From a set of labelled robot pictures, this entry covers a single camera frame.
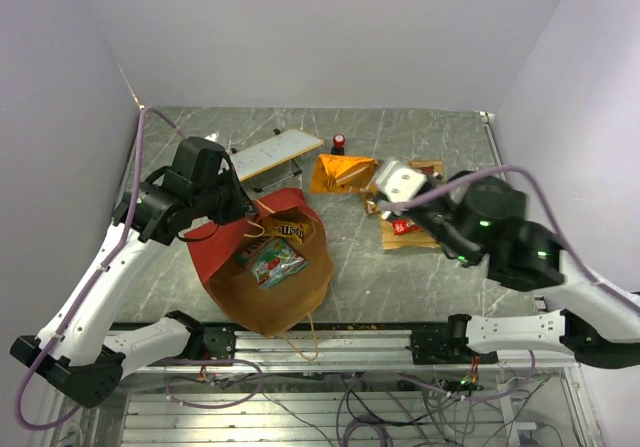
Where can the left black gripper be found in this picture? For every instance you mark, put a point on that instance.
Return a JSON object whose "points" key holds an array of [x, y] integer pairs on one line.
{"points": [[241, 205]]}

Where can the brown kettle chips bag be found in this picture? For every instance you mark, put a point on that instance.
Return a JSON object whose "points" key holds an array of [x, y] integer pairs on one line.
{"points": [[418, 238]]}

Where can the red snack packet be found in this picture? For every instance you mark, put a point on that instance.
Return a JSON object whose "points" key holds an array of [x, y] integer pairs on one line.
{"points": [[404, 226]]}

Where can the aluminium rail frame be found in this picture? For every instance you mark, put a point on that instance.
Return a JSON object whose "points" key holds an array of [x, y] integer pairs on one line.
{"points": [[342, 385]]}

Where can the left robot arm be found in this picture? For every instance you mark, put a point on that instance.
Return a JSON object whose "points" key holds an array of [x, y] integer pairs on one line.
{"points": [[75, 352]]}

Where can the yellow orange snack packet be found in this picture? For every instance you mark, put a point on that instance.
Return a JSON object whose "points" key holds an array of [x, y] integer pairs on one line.
{"points": [[342, 174]]}

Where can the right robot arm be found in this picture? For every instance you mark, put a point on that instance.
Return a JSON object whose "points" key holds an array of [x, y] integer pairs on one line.
{"points": [[489, 223]]}

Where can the red paper bag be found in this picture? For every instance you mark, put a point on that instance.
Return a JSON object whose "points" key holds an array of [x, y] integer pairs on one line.
{"points": [[219, 255]]}

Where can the teal mint candy bag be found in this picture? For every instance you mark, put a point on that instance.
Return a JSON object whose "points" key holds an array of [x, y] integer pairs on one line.
{"points": [[273, 262]]}

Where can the orange Foxs fruits candy bag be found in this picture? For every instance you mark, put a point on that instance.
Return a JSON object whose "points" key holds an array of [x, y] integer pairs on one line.
{"points": [[370, 202]]}

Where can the red black stamp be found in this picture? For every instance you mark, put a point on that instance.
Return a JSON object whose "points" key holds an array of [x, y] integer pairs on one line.
{"points": [[338, 145]]}

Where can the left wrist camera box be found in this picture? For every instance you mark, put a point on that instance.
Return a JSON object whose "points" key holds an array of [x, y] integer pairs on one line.
{"points": [[214, 137]]}

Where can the yellow M&Ms bag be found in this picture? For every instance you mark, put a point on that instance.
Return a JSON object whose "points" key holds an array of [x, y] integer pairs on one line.
{"points": [[285, 229]]}

